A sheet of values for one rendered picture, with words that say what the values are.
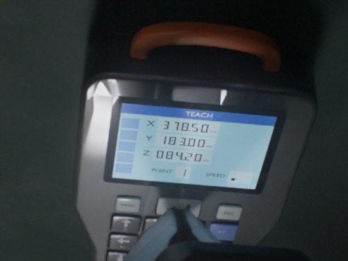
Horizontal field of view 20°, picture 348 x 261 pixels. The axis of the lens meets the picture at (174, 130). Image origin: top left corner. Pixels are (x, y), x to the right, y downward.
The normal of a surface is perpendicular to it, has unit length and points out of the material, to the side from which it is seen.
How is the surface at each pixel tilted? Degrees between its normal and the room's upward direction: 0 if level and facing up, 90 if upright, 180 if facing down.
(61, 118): 0
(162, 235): 105
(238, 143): 0
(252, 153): 0
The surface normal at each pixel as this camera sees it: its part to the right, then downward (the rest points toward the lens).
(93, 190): 0.00, 0.74
